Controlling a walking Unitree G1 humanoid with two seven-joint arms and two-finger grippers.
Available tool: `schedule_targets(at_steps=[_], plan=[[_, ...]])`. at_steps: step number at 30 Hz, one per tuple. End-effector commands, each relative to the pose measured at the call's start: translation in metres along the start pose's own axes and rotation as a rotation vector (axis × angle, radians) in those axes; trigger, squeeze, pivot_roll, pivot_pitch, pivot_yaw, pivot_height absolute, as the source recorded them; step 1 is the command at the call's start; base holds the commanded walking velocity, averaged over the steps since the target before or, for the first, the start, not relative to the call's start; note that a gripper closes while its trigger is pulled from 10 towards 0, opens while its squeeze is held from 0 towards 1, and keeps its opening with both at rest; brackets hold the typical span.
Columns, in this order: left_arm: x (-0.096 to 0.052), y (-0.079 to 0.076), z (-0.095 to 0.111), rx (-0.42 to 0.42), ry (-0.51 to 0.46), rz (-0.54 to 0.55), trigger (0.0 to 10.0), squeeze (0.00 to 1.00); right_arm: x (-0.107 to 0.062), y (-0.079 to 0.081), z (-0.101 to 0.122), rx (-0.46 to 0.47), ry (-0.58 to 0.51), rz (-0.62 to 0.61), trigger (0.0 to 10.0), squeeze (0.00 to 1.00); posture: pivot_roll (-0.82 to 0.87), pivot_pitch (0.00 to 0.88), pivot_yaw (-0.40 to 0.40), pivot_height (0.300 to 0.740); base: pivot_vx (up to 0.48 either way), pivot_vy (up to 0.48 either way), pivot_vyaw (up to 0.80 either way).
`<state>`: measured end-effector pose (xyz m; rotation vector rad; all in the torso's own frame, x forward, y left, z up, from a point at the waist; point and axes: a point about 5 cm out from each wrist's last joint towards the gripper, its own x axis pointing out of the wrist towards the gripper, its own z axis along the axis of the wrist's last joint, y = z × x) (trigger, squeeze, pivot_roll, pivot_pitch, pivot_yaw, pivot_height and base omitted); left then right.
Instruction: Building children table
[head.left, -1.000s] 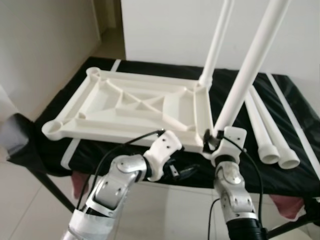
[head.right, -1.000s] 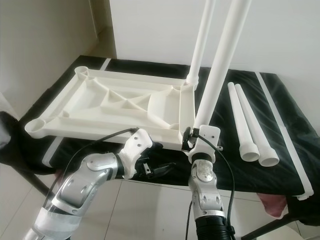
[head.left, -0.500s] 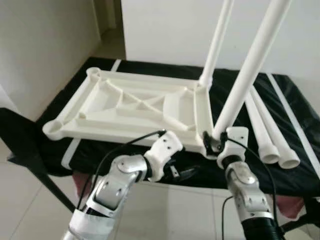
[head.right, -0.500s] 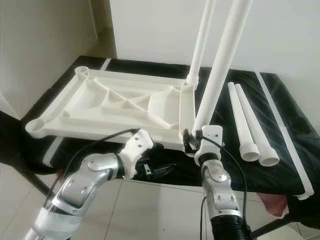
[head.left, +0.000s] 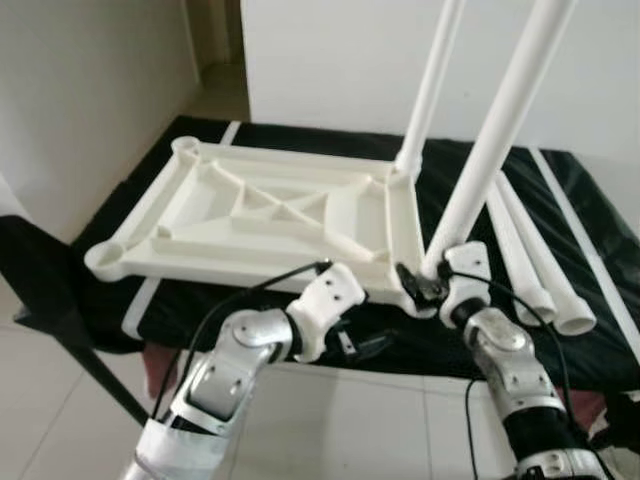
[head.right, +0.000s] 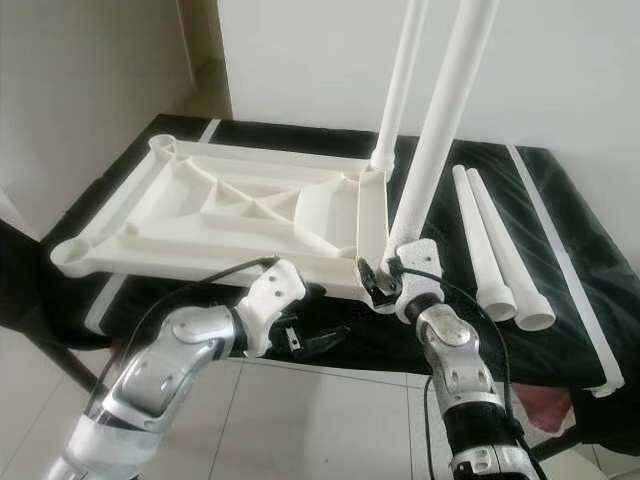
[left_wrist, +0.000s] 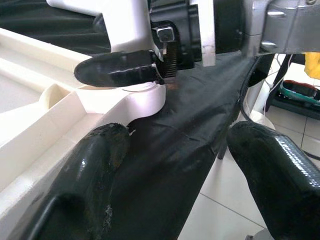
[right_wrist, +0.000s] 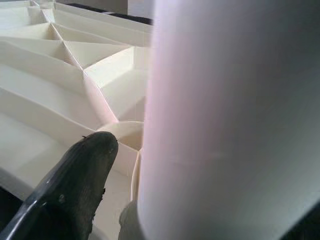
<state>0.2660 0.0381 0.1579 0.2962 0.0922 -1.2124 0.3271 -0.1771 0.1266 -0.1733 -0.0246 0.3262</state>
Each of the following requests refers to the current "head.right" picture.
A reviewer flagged black table cloth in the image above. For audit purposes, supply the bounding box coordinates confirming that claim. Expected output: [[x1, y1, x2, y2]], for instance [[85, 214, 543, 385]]
[[60, 112, 640, 391]]

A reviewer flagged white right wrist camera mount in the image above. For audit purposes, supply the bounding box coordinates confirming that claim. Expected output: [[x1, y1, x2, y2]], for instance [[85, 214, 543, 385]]
[[395, 240, 446, 323]]

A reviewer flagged pink soft object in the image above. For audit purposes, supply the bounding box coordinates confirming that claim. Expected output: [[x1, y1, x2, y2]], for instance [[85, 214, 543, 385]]
[[525, 385, 581, 433]]

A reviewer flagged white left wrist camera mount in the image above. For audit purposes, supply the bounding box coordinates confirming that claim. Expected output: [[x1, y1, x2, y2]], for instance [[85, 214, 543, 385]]
[[245, 258, 306, 359]]

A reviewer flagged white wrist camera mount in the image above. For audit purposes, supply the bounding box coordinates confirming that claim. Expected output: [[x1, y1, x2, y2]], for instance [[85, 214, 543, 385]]
[[395, 240, 446, 323], [245, 258, 306, 359]]

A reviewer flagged white plastic table top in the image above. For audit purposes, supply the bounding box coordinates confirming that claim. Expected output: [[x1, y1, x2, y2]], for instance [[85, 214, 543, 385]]
[[50, 133, 396, 301]]

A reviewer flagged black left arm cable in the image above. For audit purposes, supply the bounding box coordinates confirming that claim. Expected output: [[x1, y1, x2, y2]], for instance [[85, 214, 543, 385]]
[[95, 257, 281, 411]]

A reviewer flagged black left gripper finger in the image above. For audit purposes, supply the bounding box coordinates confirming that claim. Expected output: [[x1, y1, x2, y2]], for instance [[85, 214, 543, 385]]
[[300, 325, 353, 353]]

